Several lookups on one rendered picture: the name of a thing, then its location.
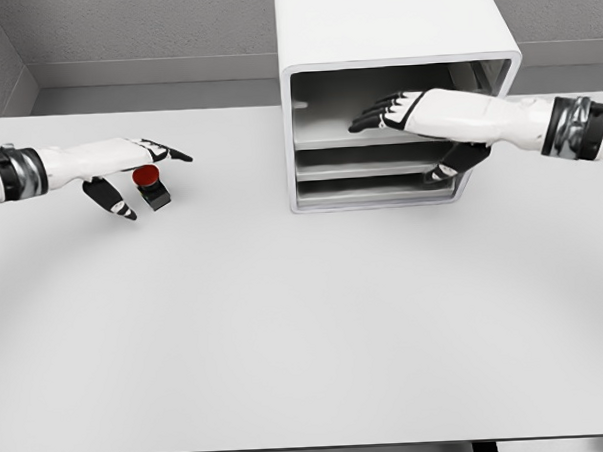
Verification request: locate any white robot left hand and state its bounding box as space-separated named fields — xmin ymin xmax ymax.
xmin=73 ymin=134 xmax=197 ymax=225

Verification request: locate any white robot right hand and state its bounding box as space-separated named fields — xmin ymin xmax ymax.
xmin=346 ymin=85 xmax=504 ymax=190

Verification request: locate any white tabletop storage cabinet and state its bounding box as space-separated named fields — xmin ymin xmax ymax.
xmin=273 ymin=0 xmax=531 ymax=217

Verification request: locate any grey cabinet drawer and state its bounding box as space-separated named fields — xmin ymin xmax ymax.
xmin=295 ymin=172 xmax=458 ymax=209
xmin=294 ymin=142 xmax=456 ymax=183

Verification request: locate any red button black load switch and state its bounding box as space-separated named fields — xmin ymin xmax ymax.
xmin=131 ymin=163 xmax=173 ymax=213

